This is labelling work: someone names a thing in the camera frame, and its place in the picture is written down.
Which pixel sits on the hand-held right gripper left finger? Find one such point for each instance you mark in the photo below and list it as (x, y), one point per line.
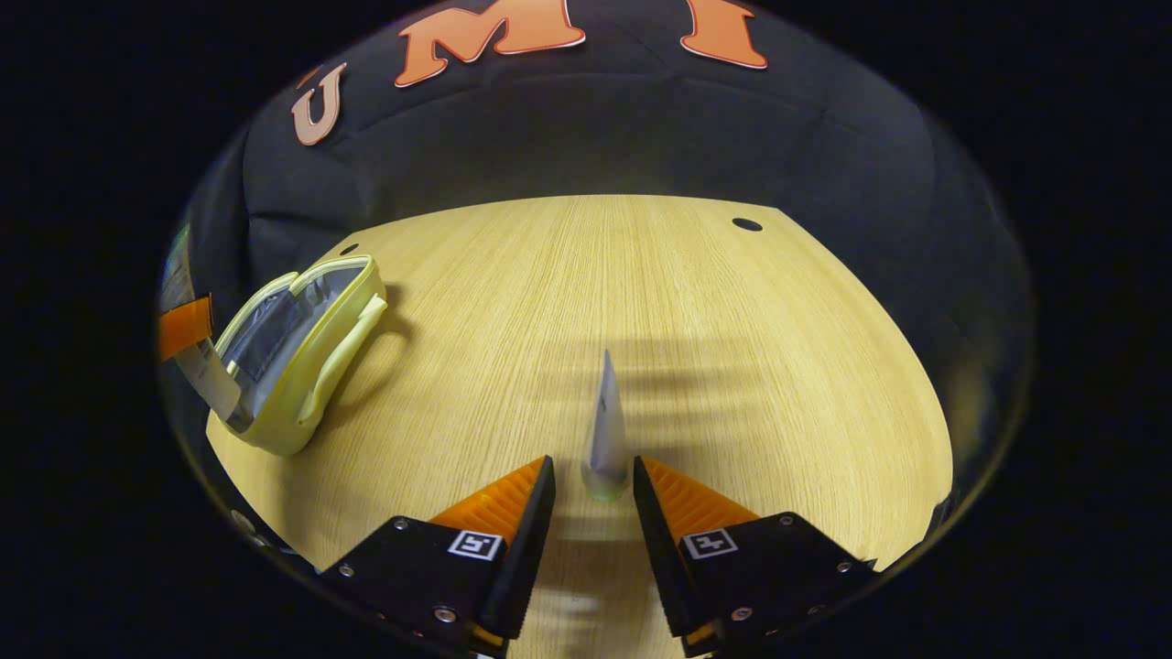
(531, 540)

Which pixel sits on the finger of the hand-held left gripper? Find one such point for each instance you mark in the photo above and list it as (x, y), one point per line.
(183, 327)

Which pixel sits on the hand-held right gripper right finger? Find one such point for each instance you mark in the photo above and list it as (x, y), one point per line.
(655, 540)

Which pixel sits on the pale yellow soft suitcase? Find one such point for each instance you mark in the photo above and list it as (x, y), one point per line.
(307, 403)

